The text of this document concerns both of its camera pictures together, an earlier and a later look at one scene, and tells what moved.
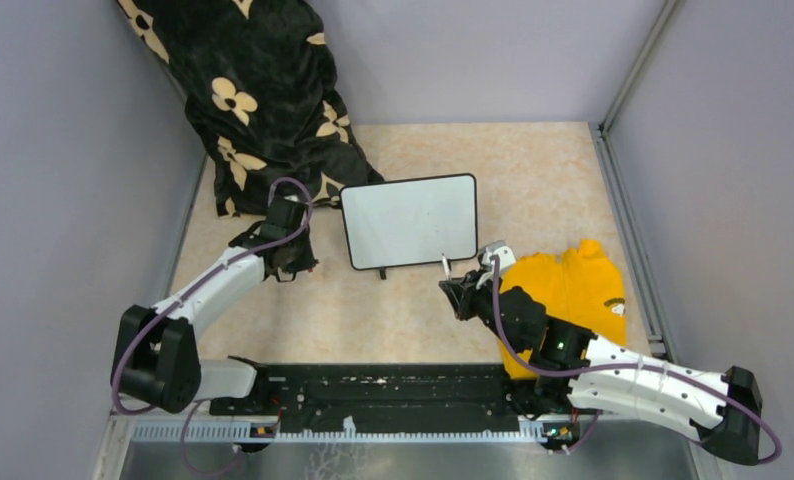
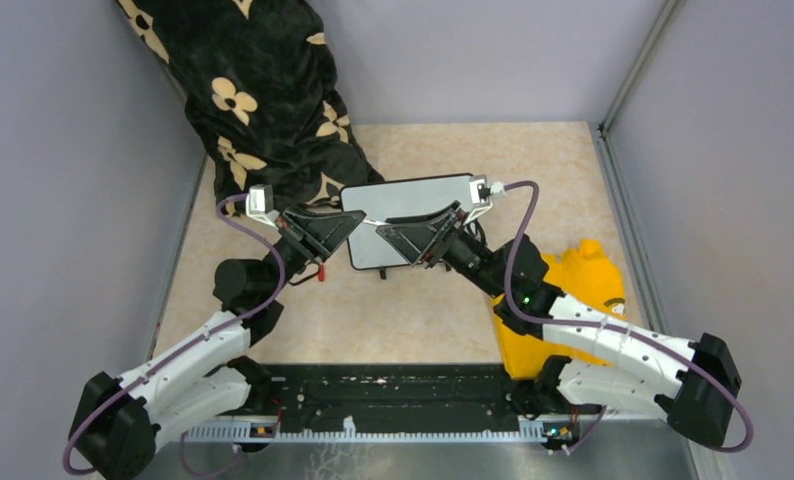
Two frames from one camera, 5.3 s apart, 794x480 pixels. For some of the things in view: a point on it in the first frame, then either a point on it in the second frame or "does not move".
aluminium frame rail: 249,432 does not move
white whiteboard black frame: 410,222 does not move
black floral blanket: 261,88 does not move
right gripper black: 463,293 to 425,242
